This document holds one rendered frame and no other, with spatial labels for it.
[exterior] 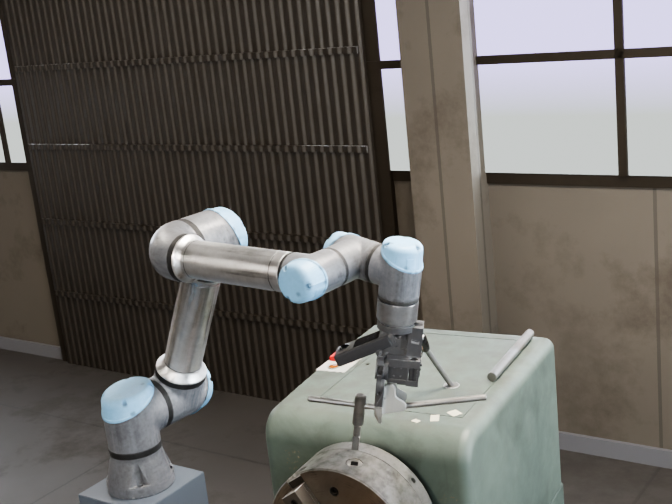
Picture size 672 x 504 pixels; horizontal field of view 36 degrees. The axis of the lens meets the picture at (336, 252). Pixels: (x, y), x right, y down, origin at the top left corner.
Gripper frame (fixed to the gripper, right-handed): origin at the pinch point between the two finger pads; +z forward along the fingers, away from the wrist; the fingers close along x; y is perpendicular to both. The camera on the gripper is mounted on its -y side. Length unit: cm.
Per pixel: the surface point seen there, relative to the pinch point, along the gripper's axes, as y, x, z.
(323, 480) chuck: -9.0, -2.6, 13.9
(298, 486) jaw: -13.9, -2.1, 16.2
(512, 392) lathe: 28.1, 28.9, 6.8
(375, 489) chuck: 1.2, -6.2, 12.3
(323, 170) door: -43, 298, 37
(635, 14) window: 78, 235, -53
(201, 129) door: -110, 334, 32
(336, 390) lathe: -10.3, 31.6, 12.3
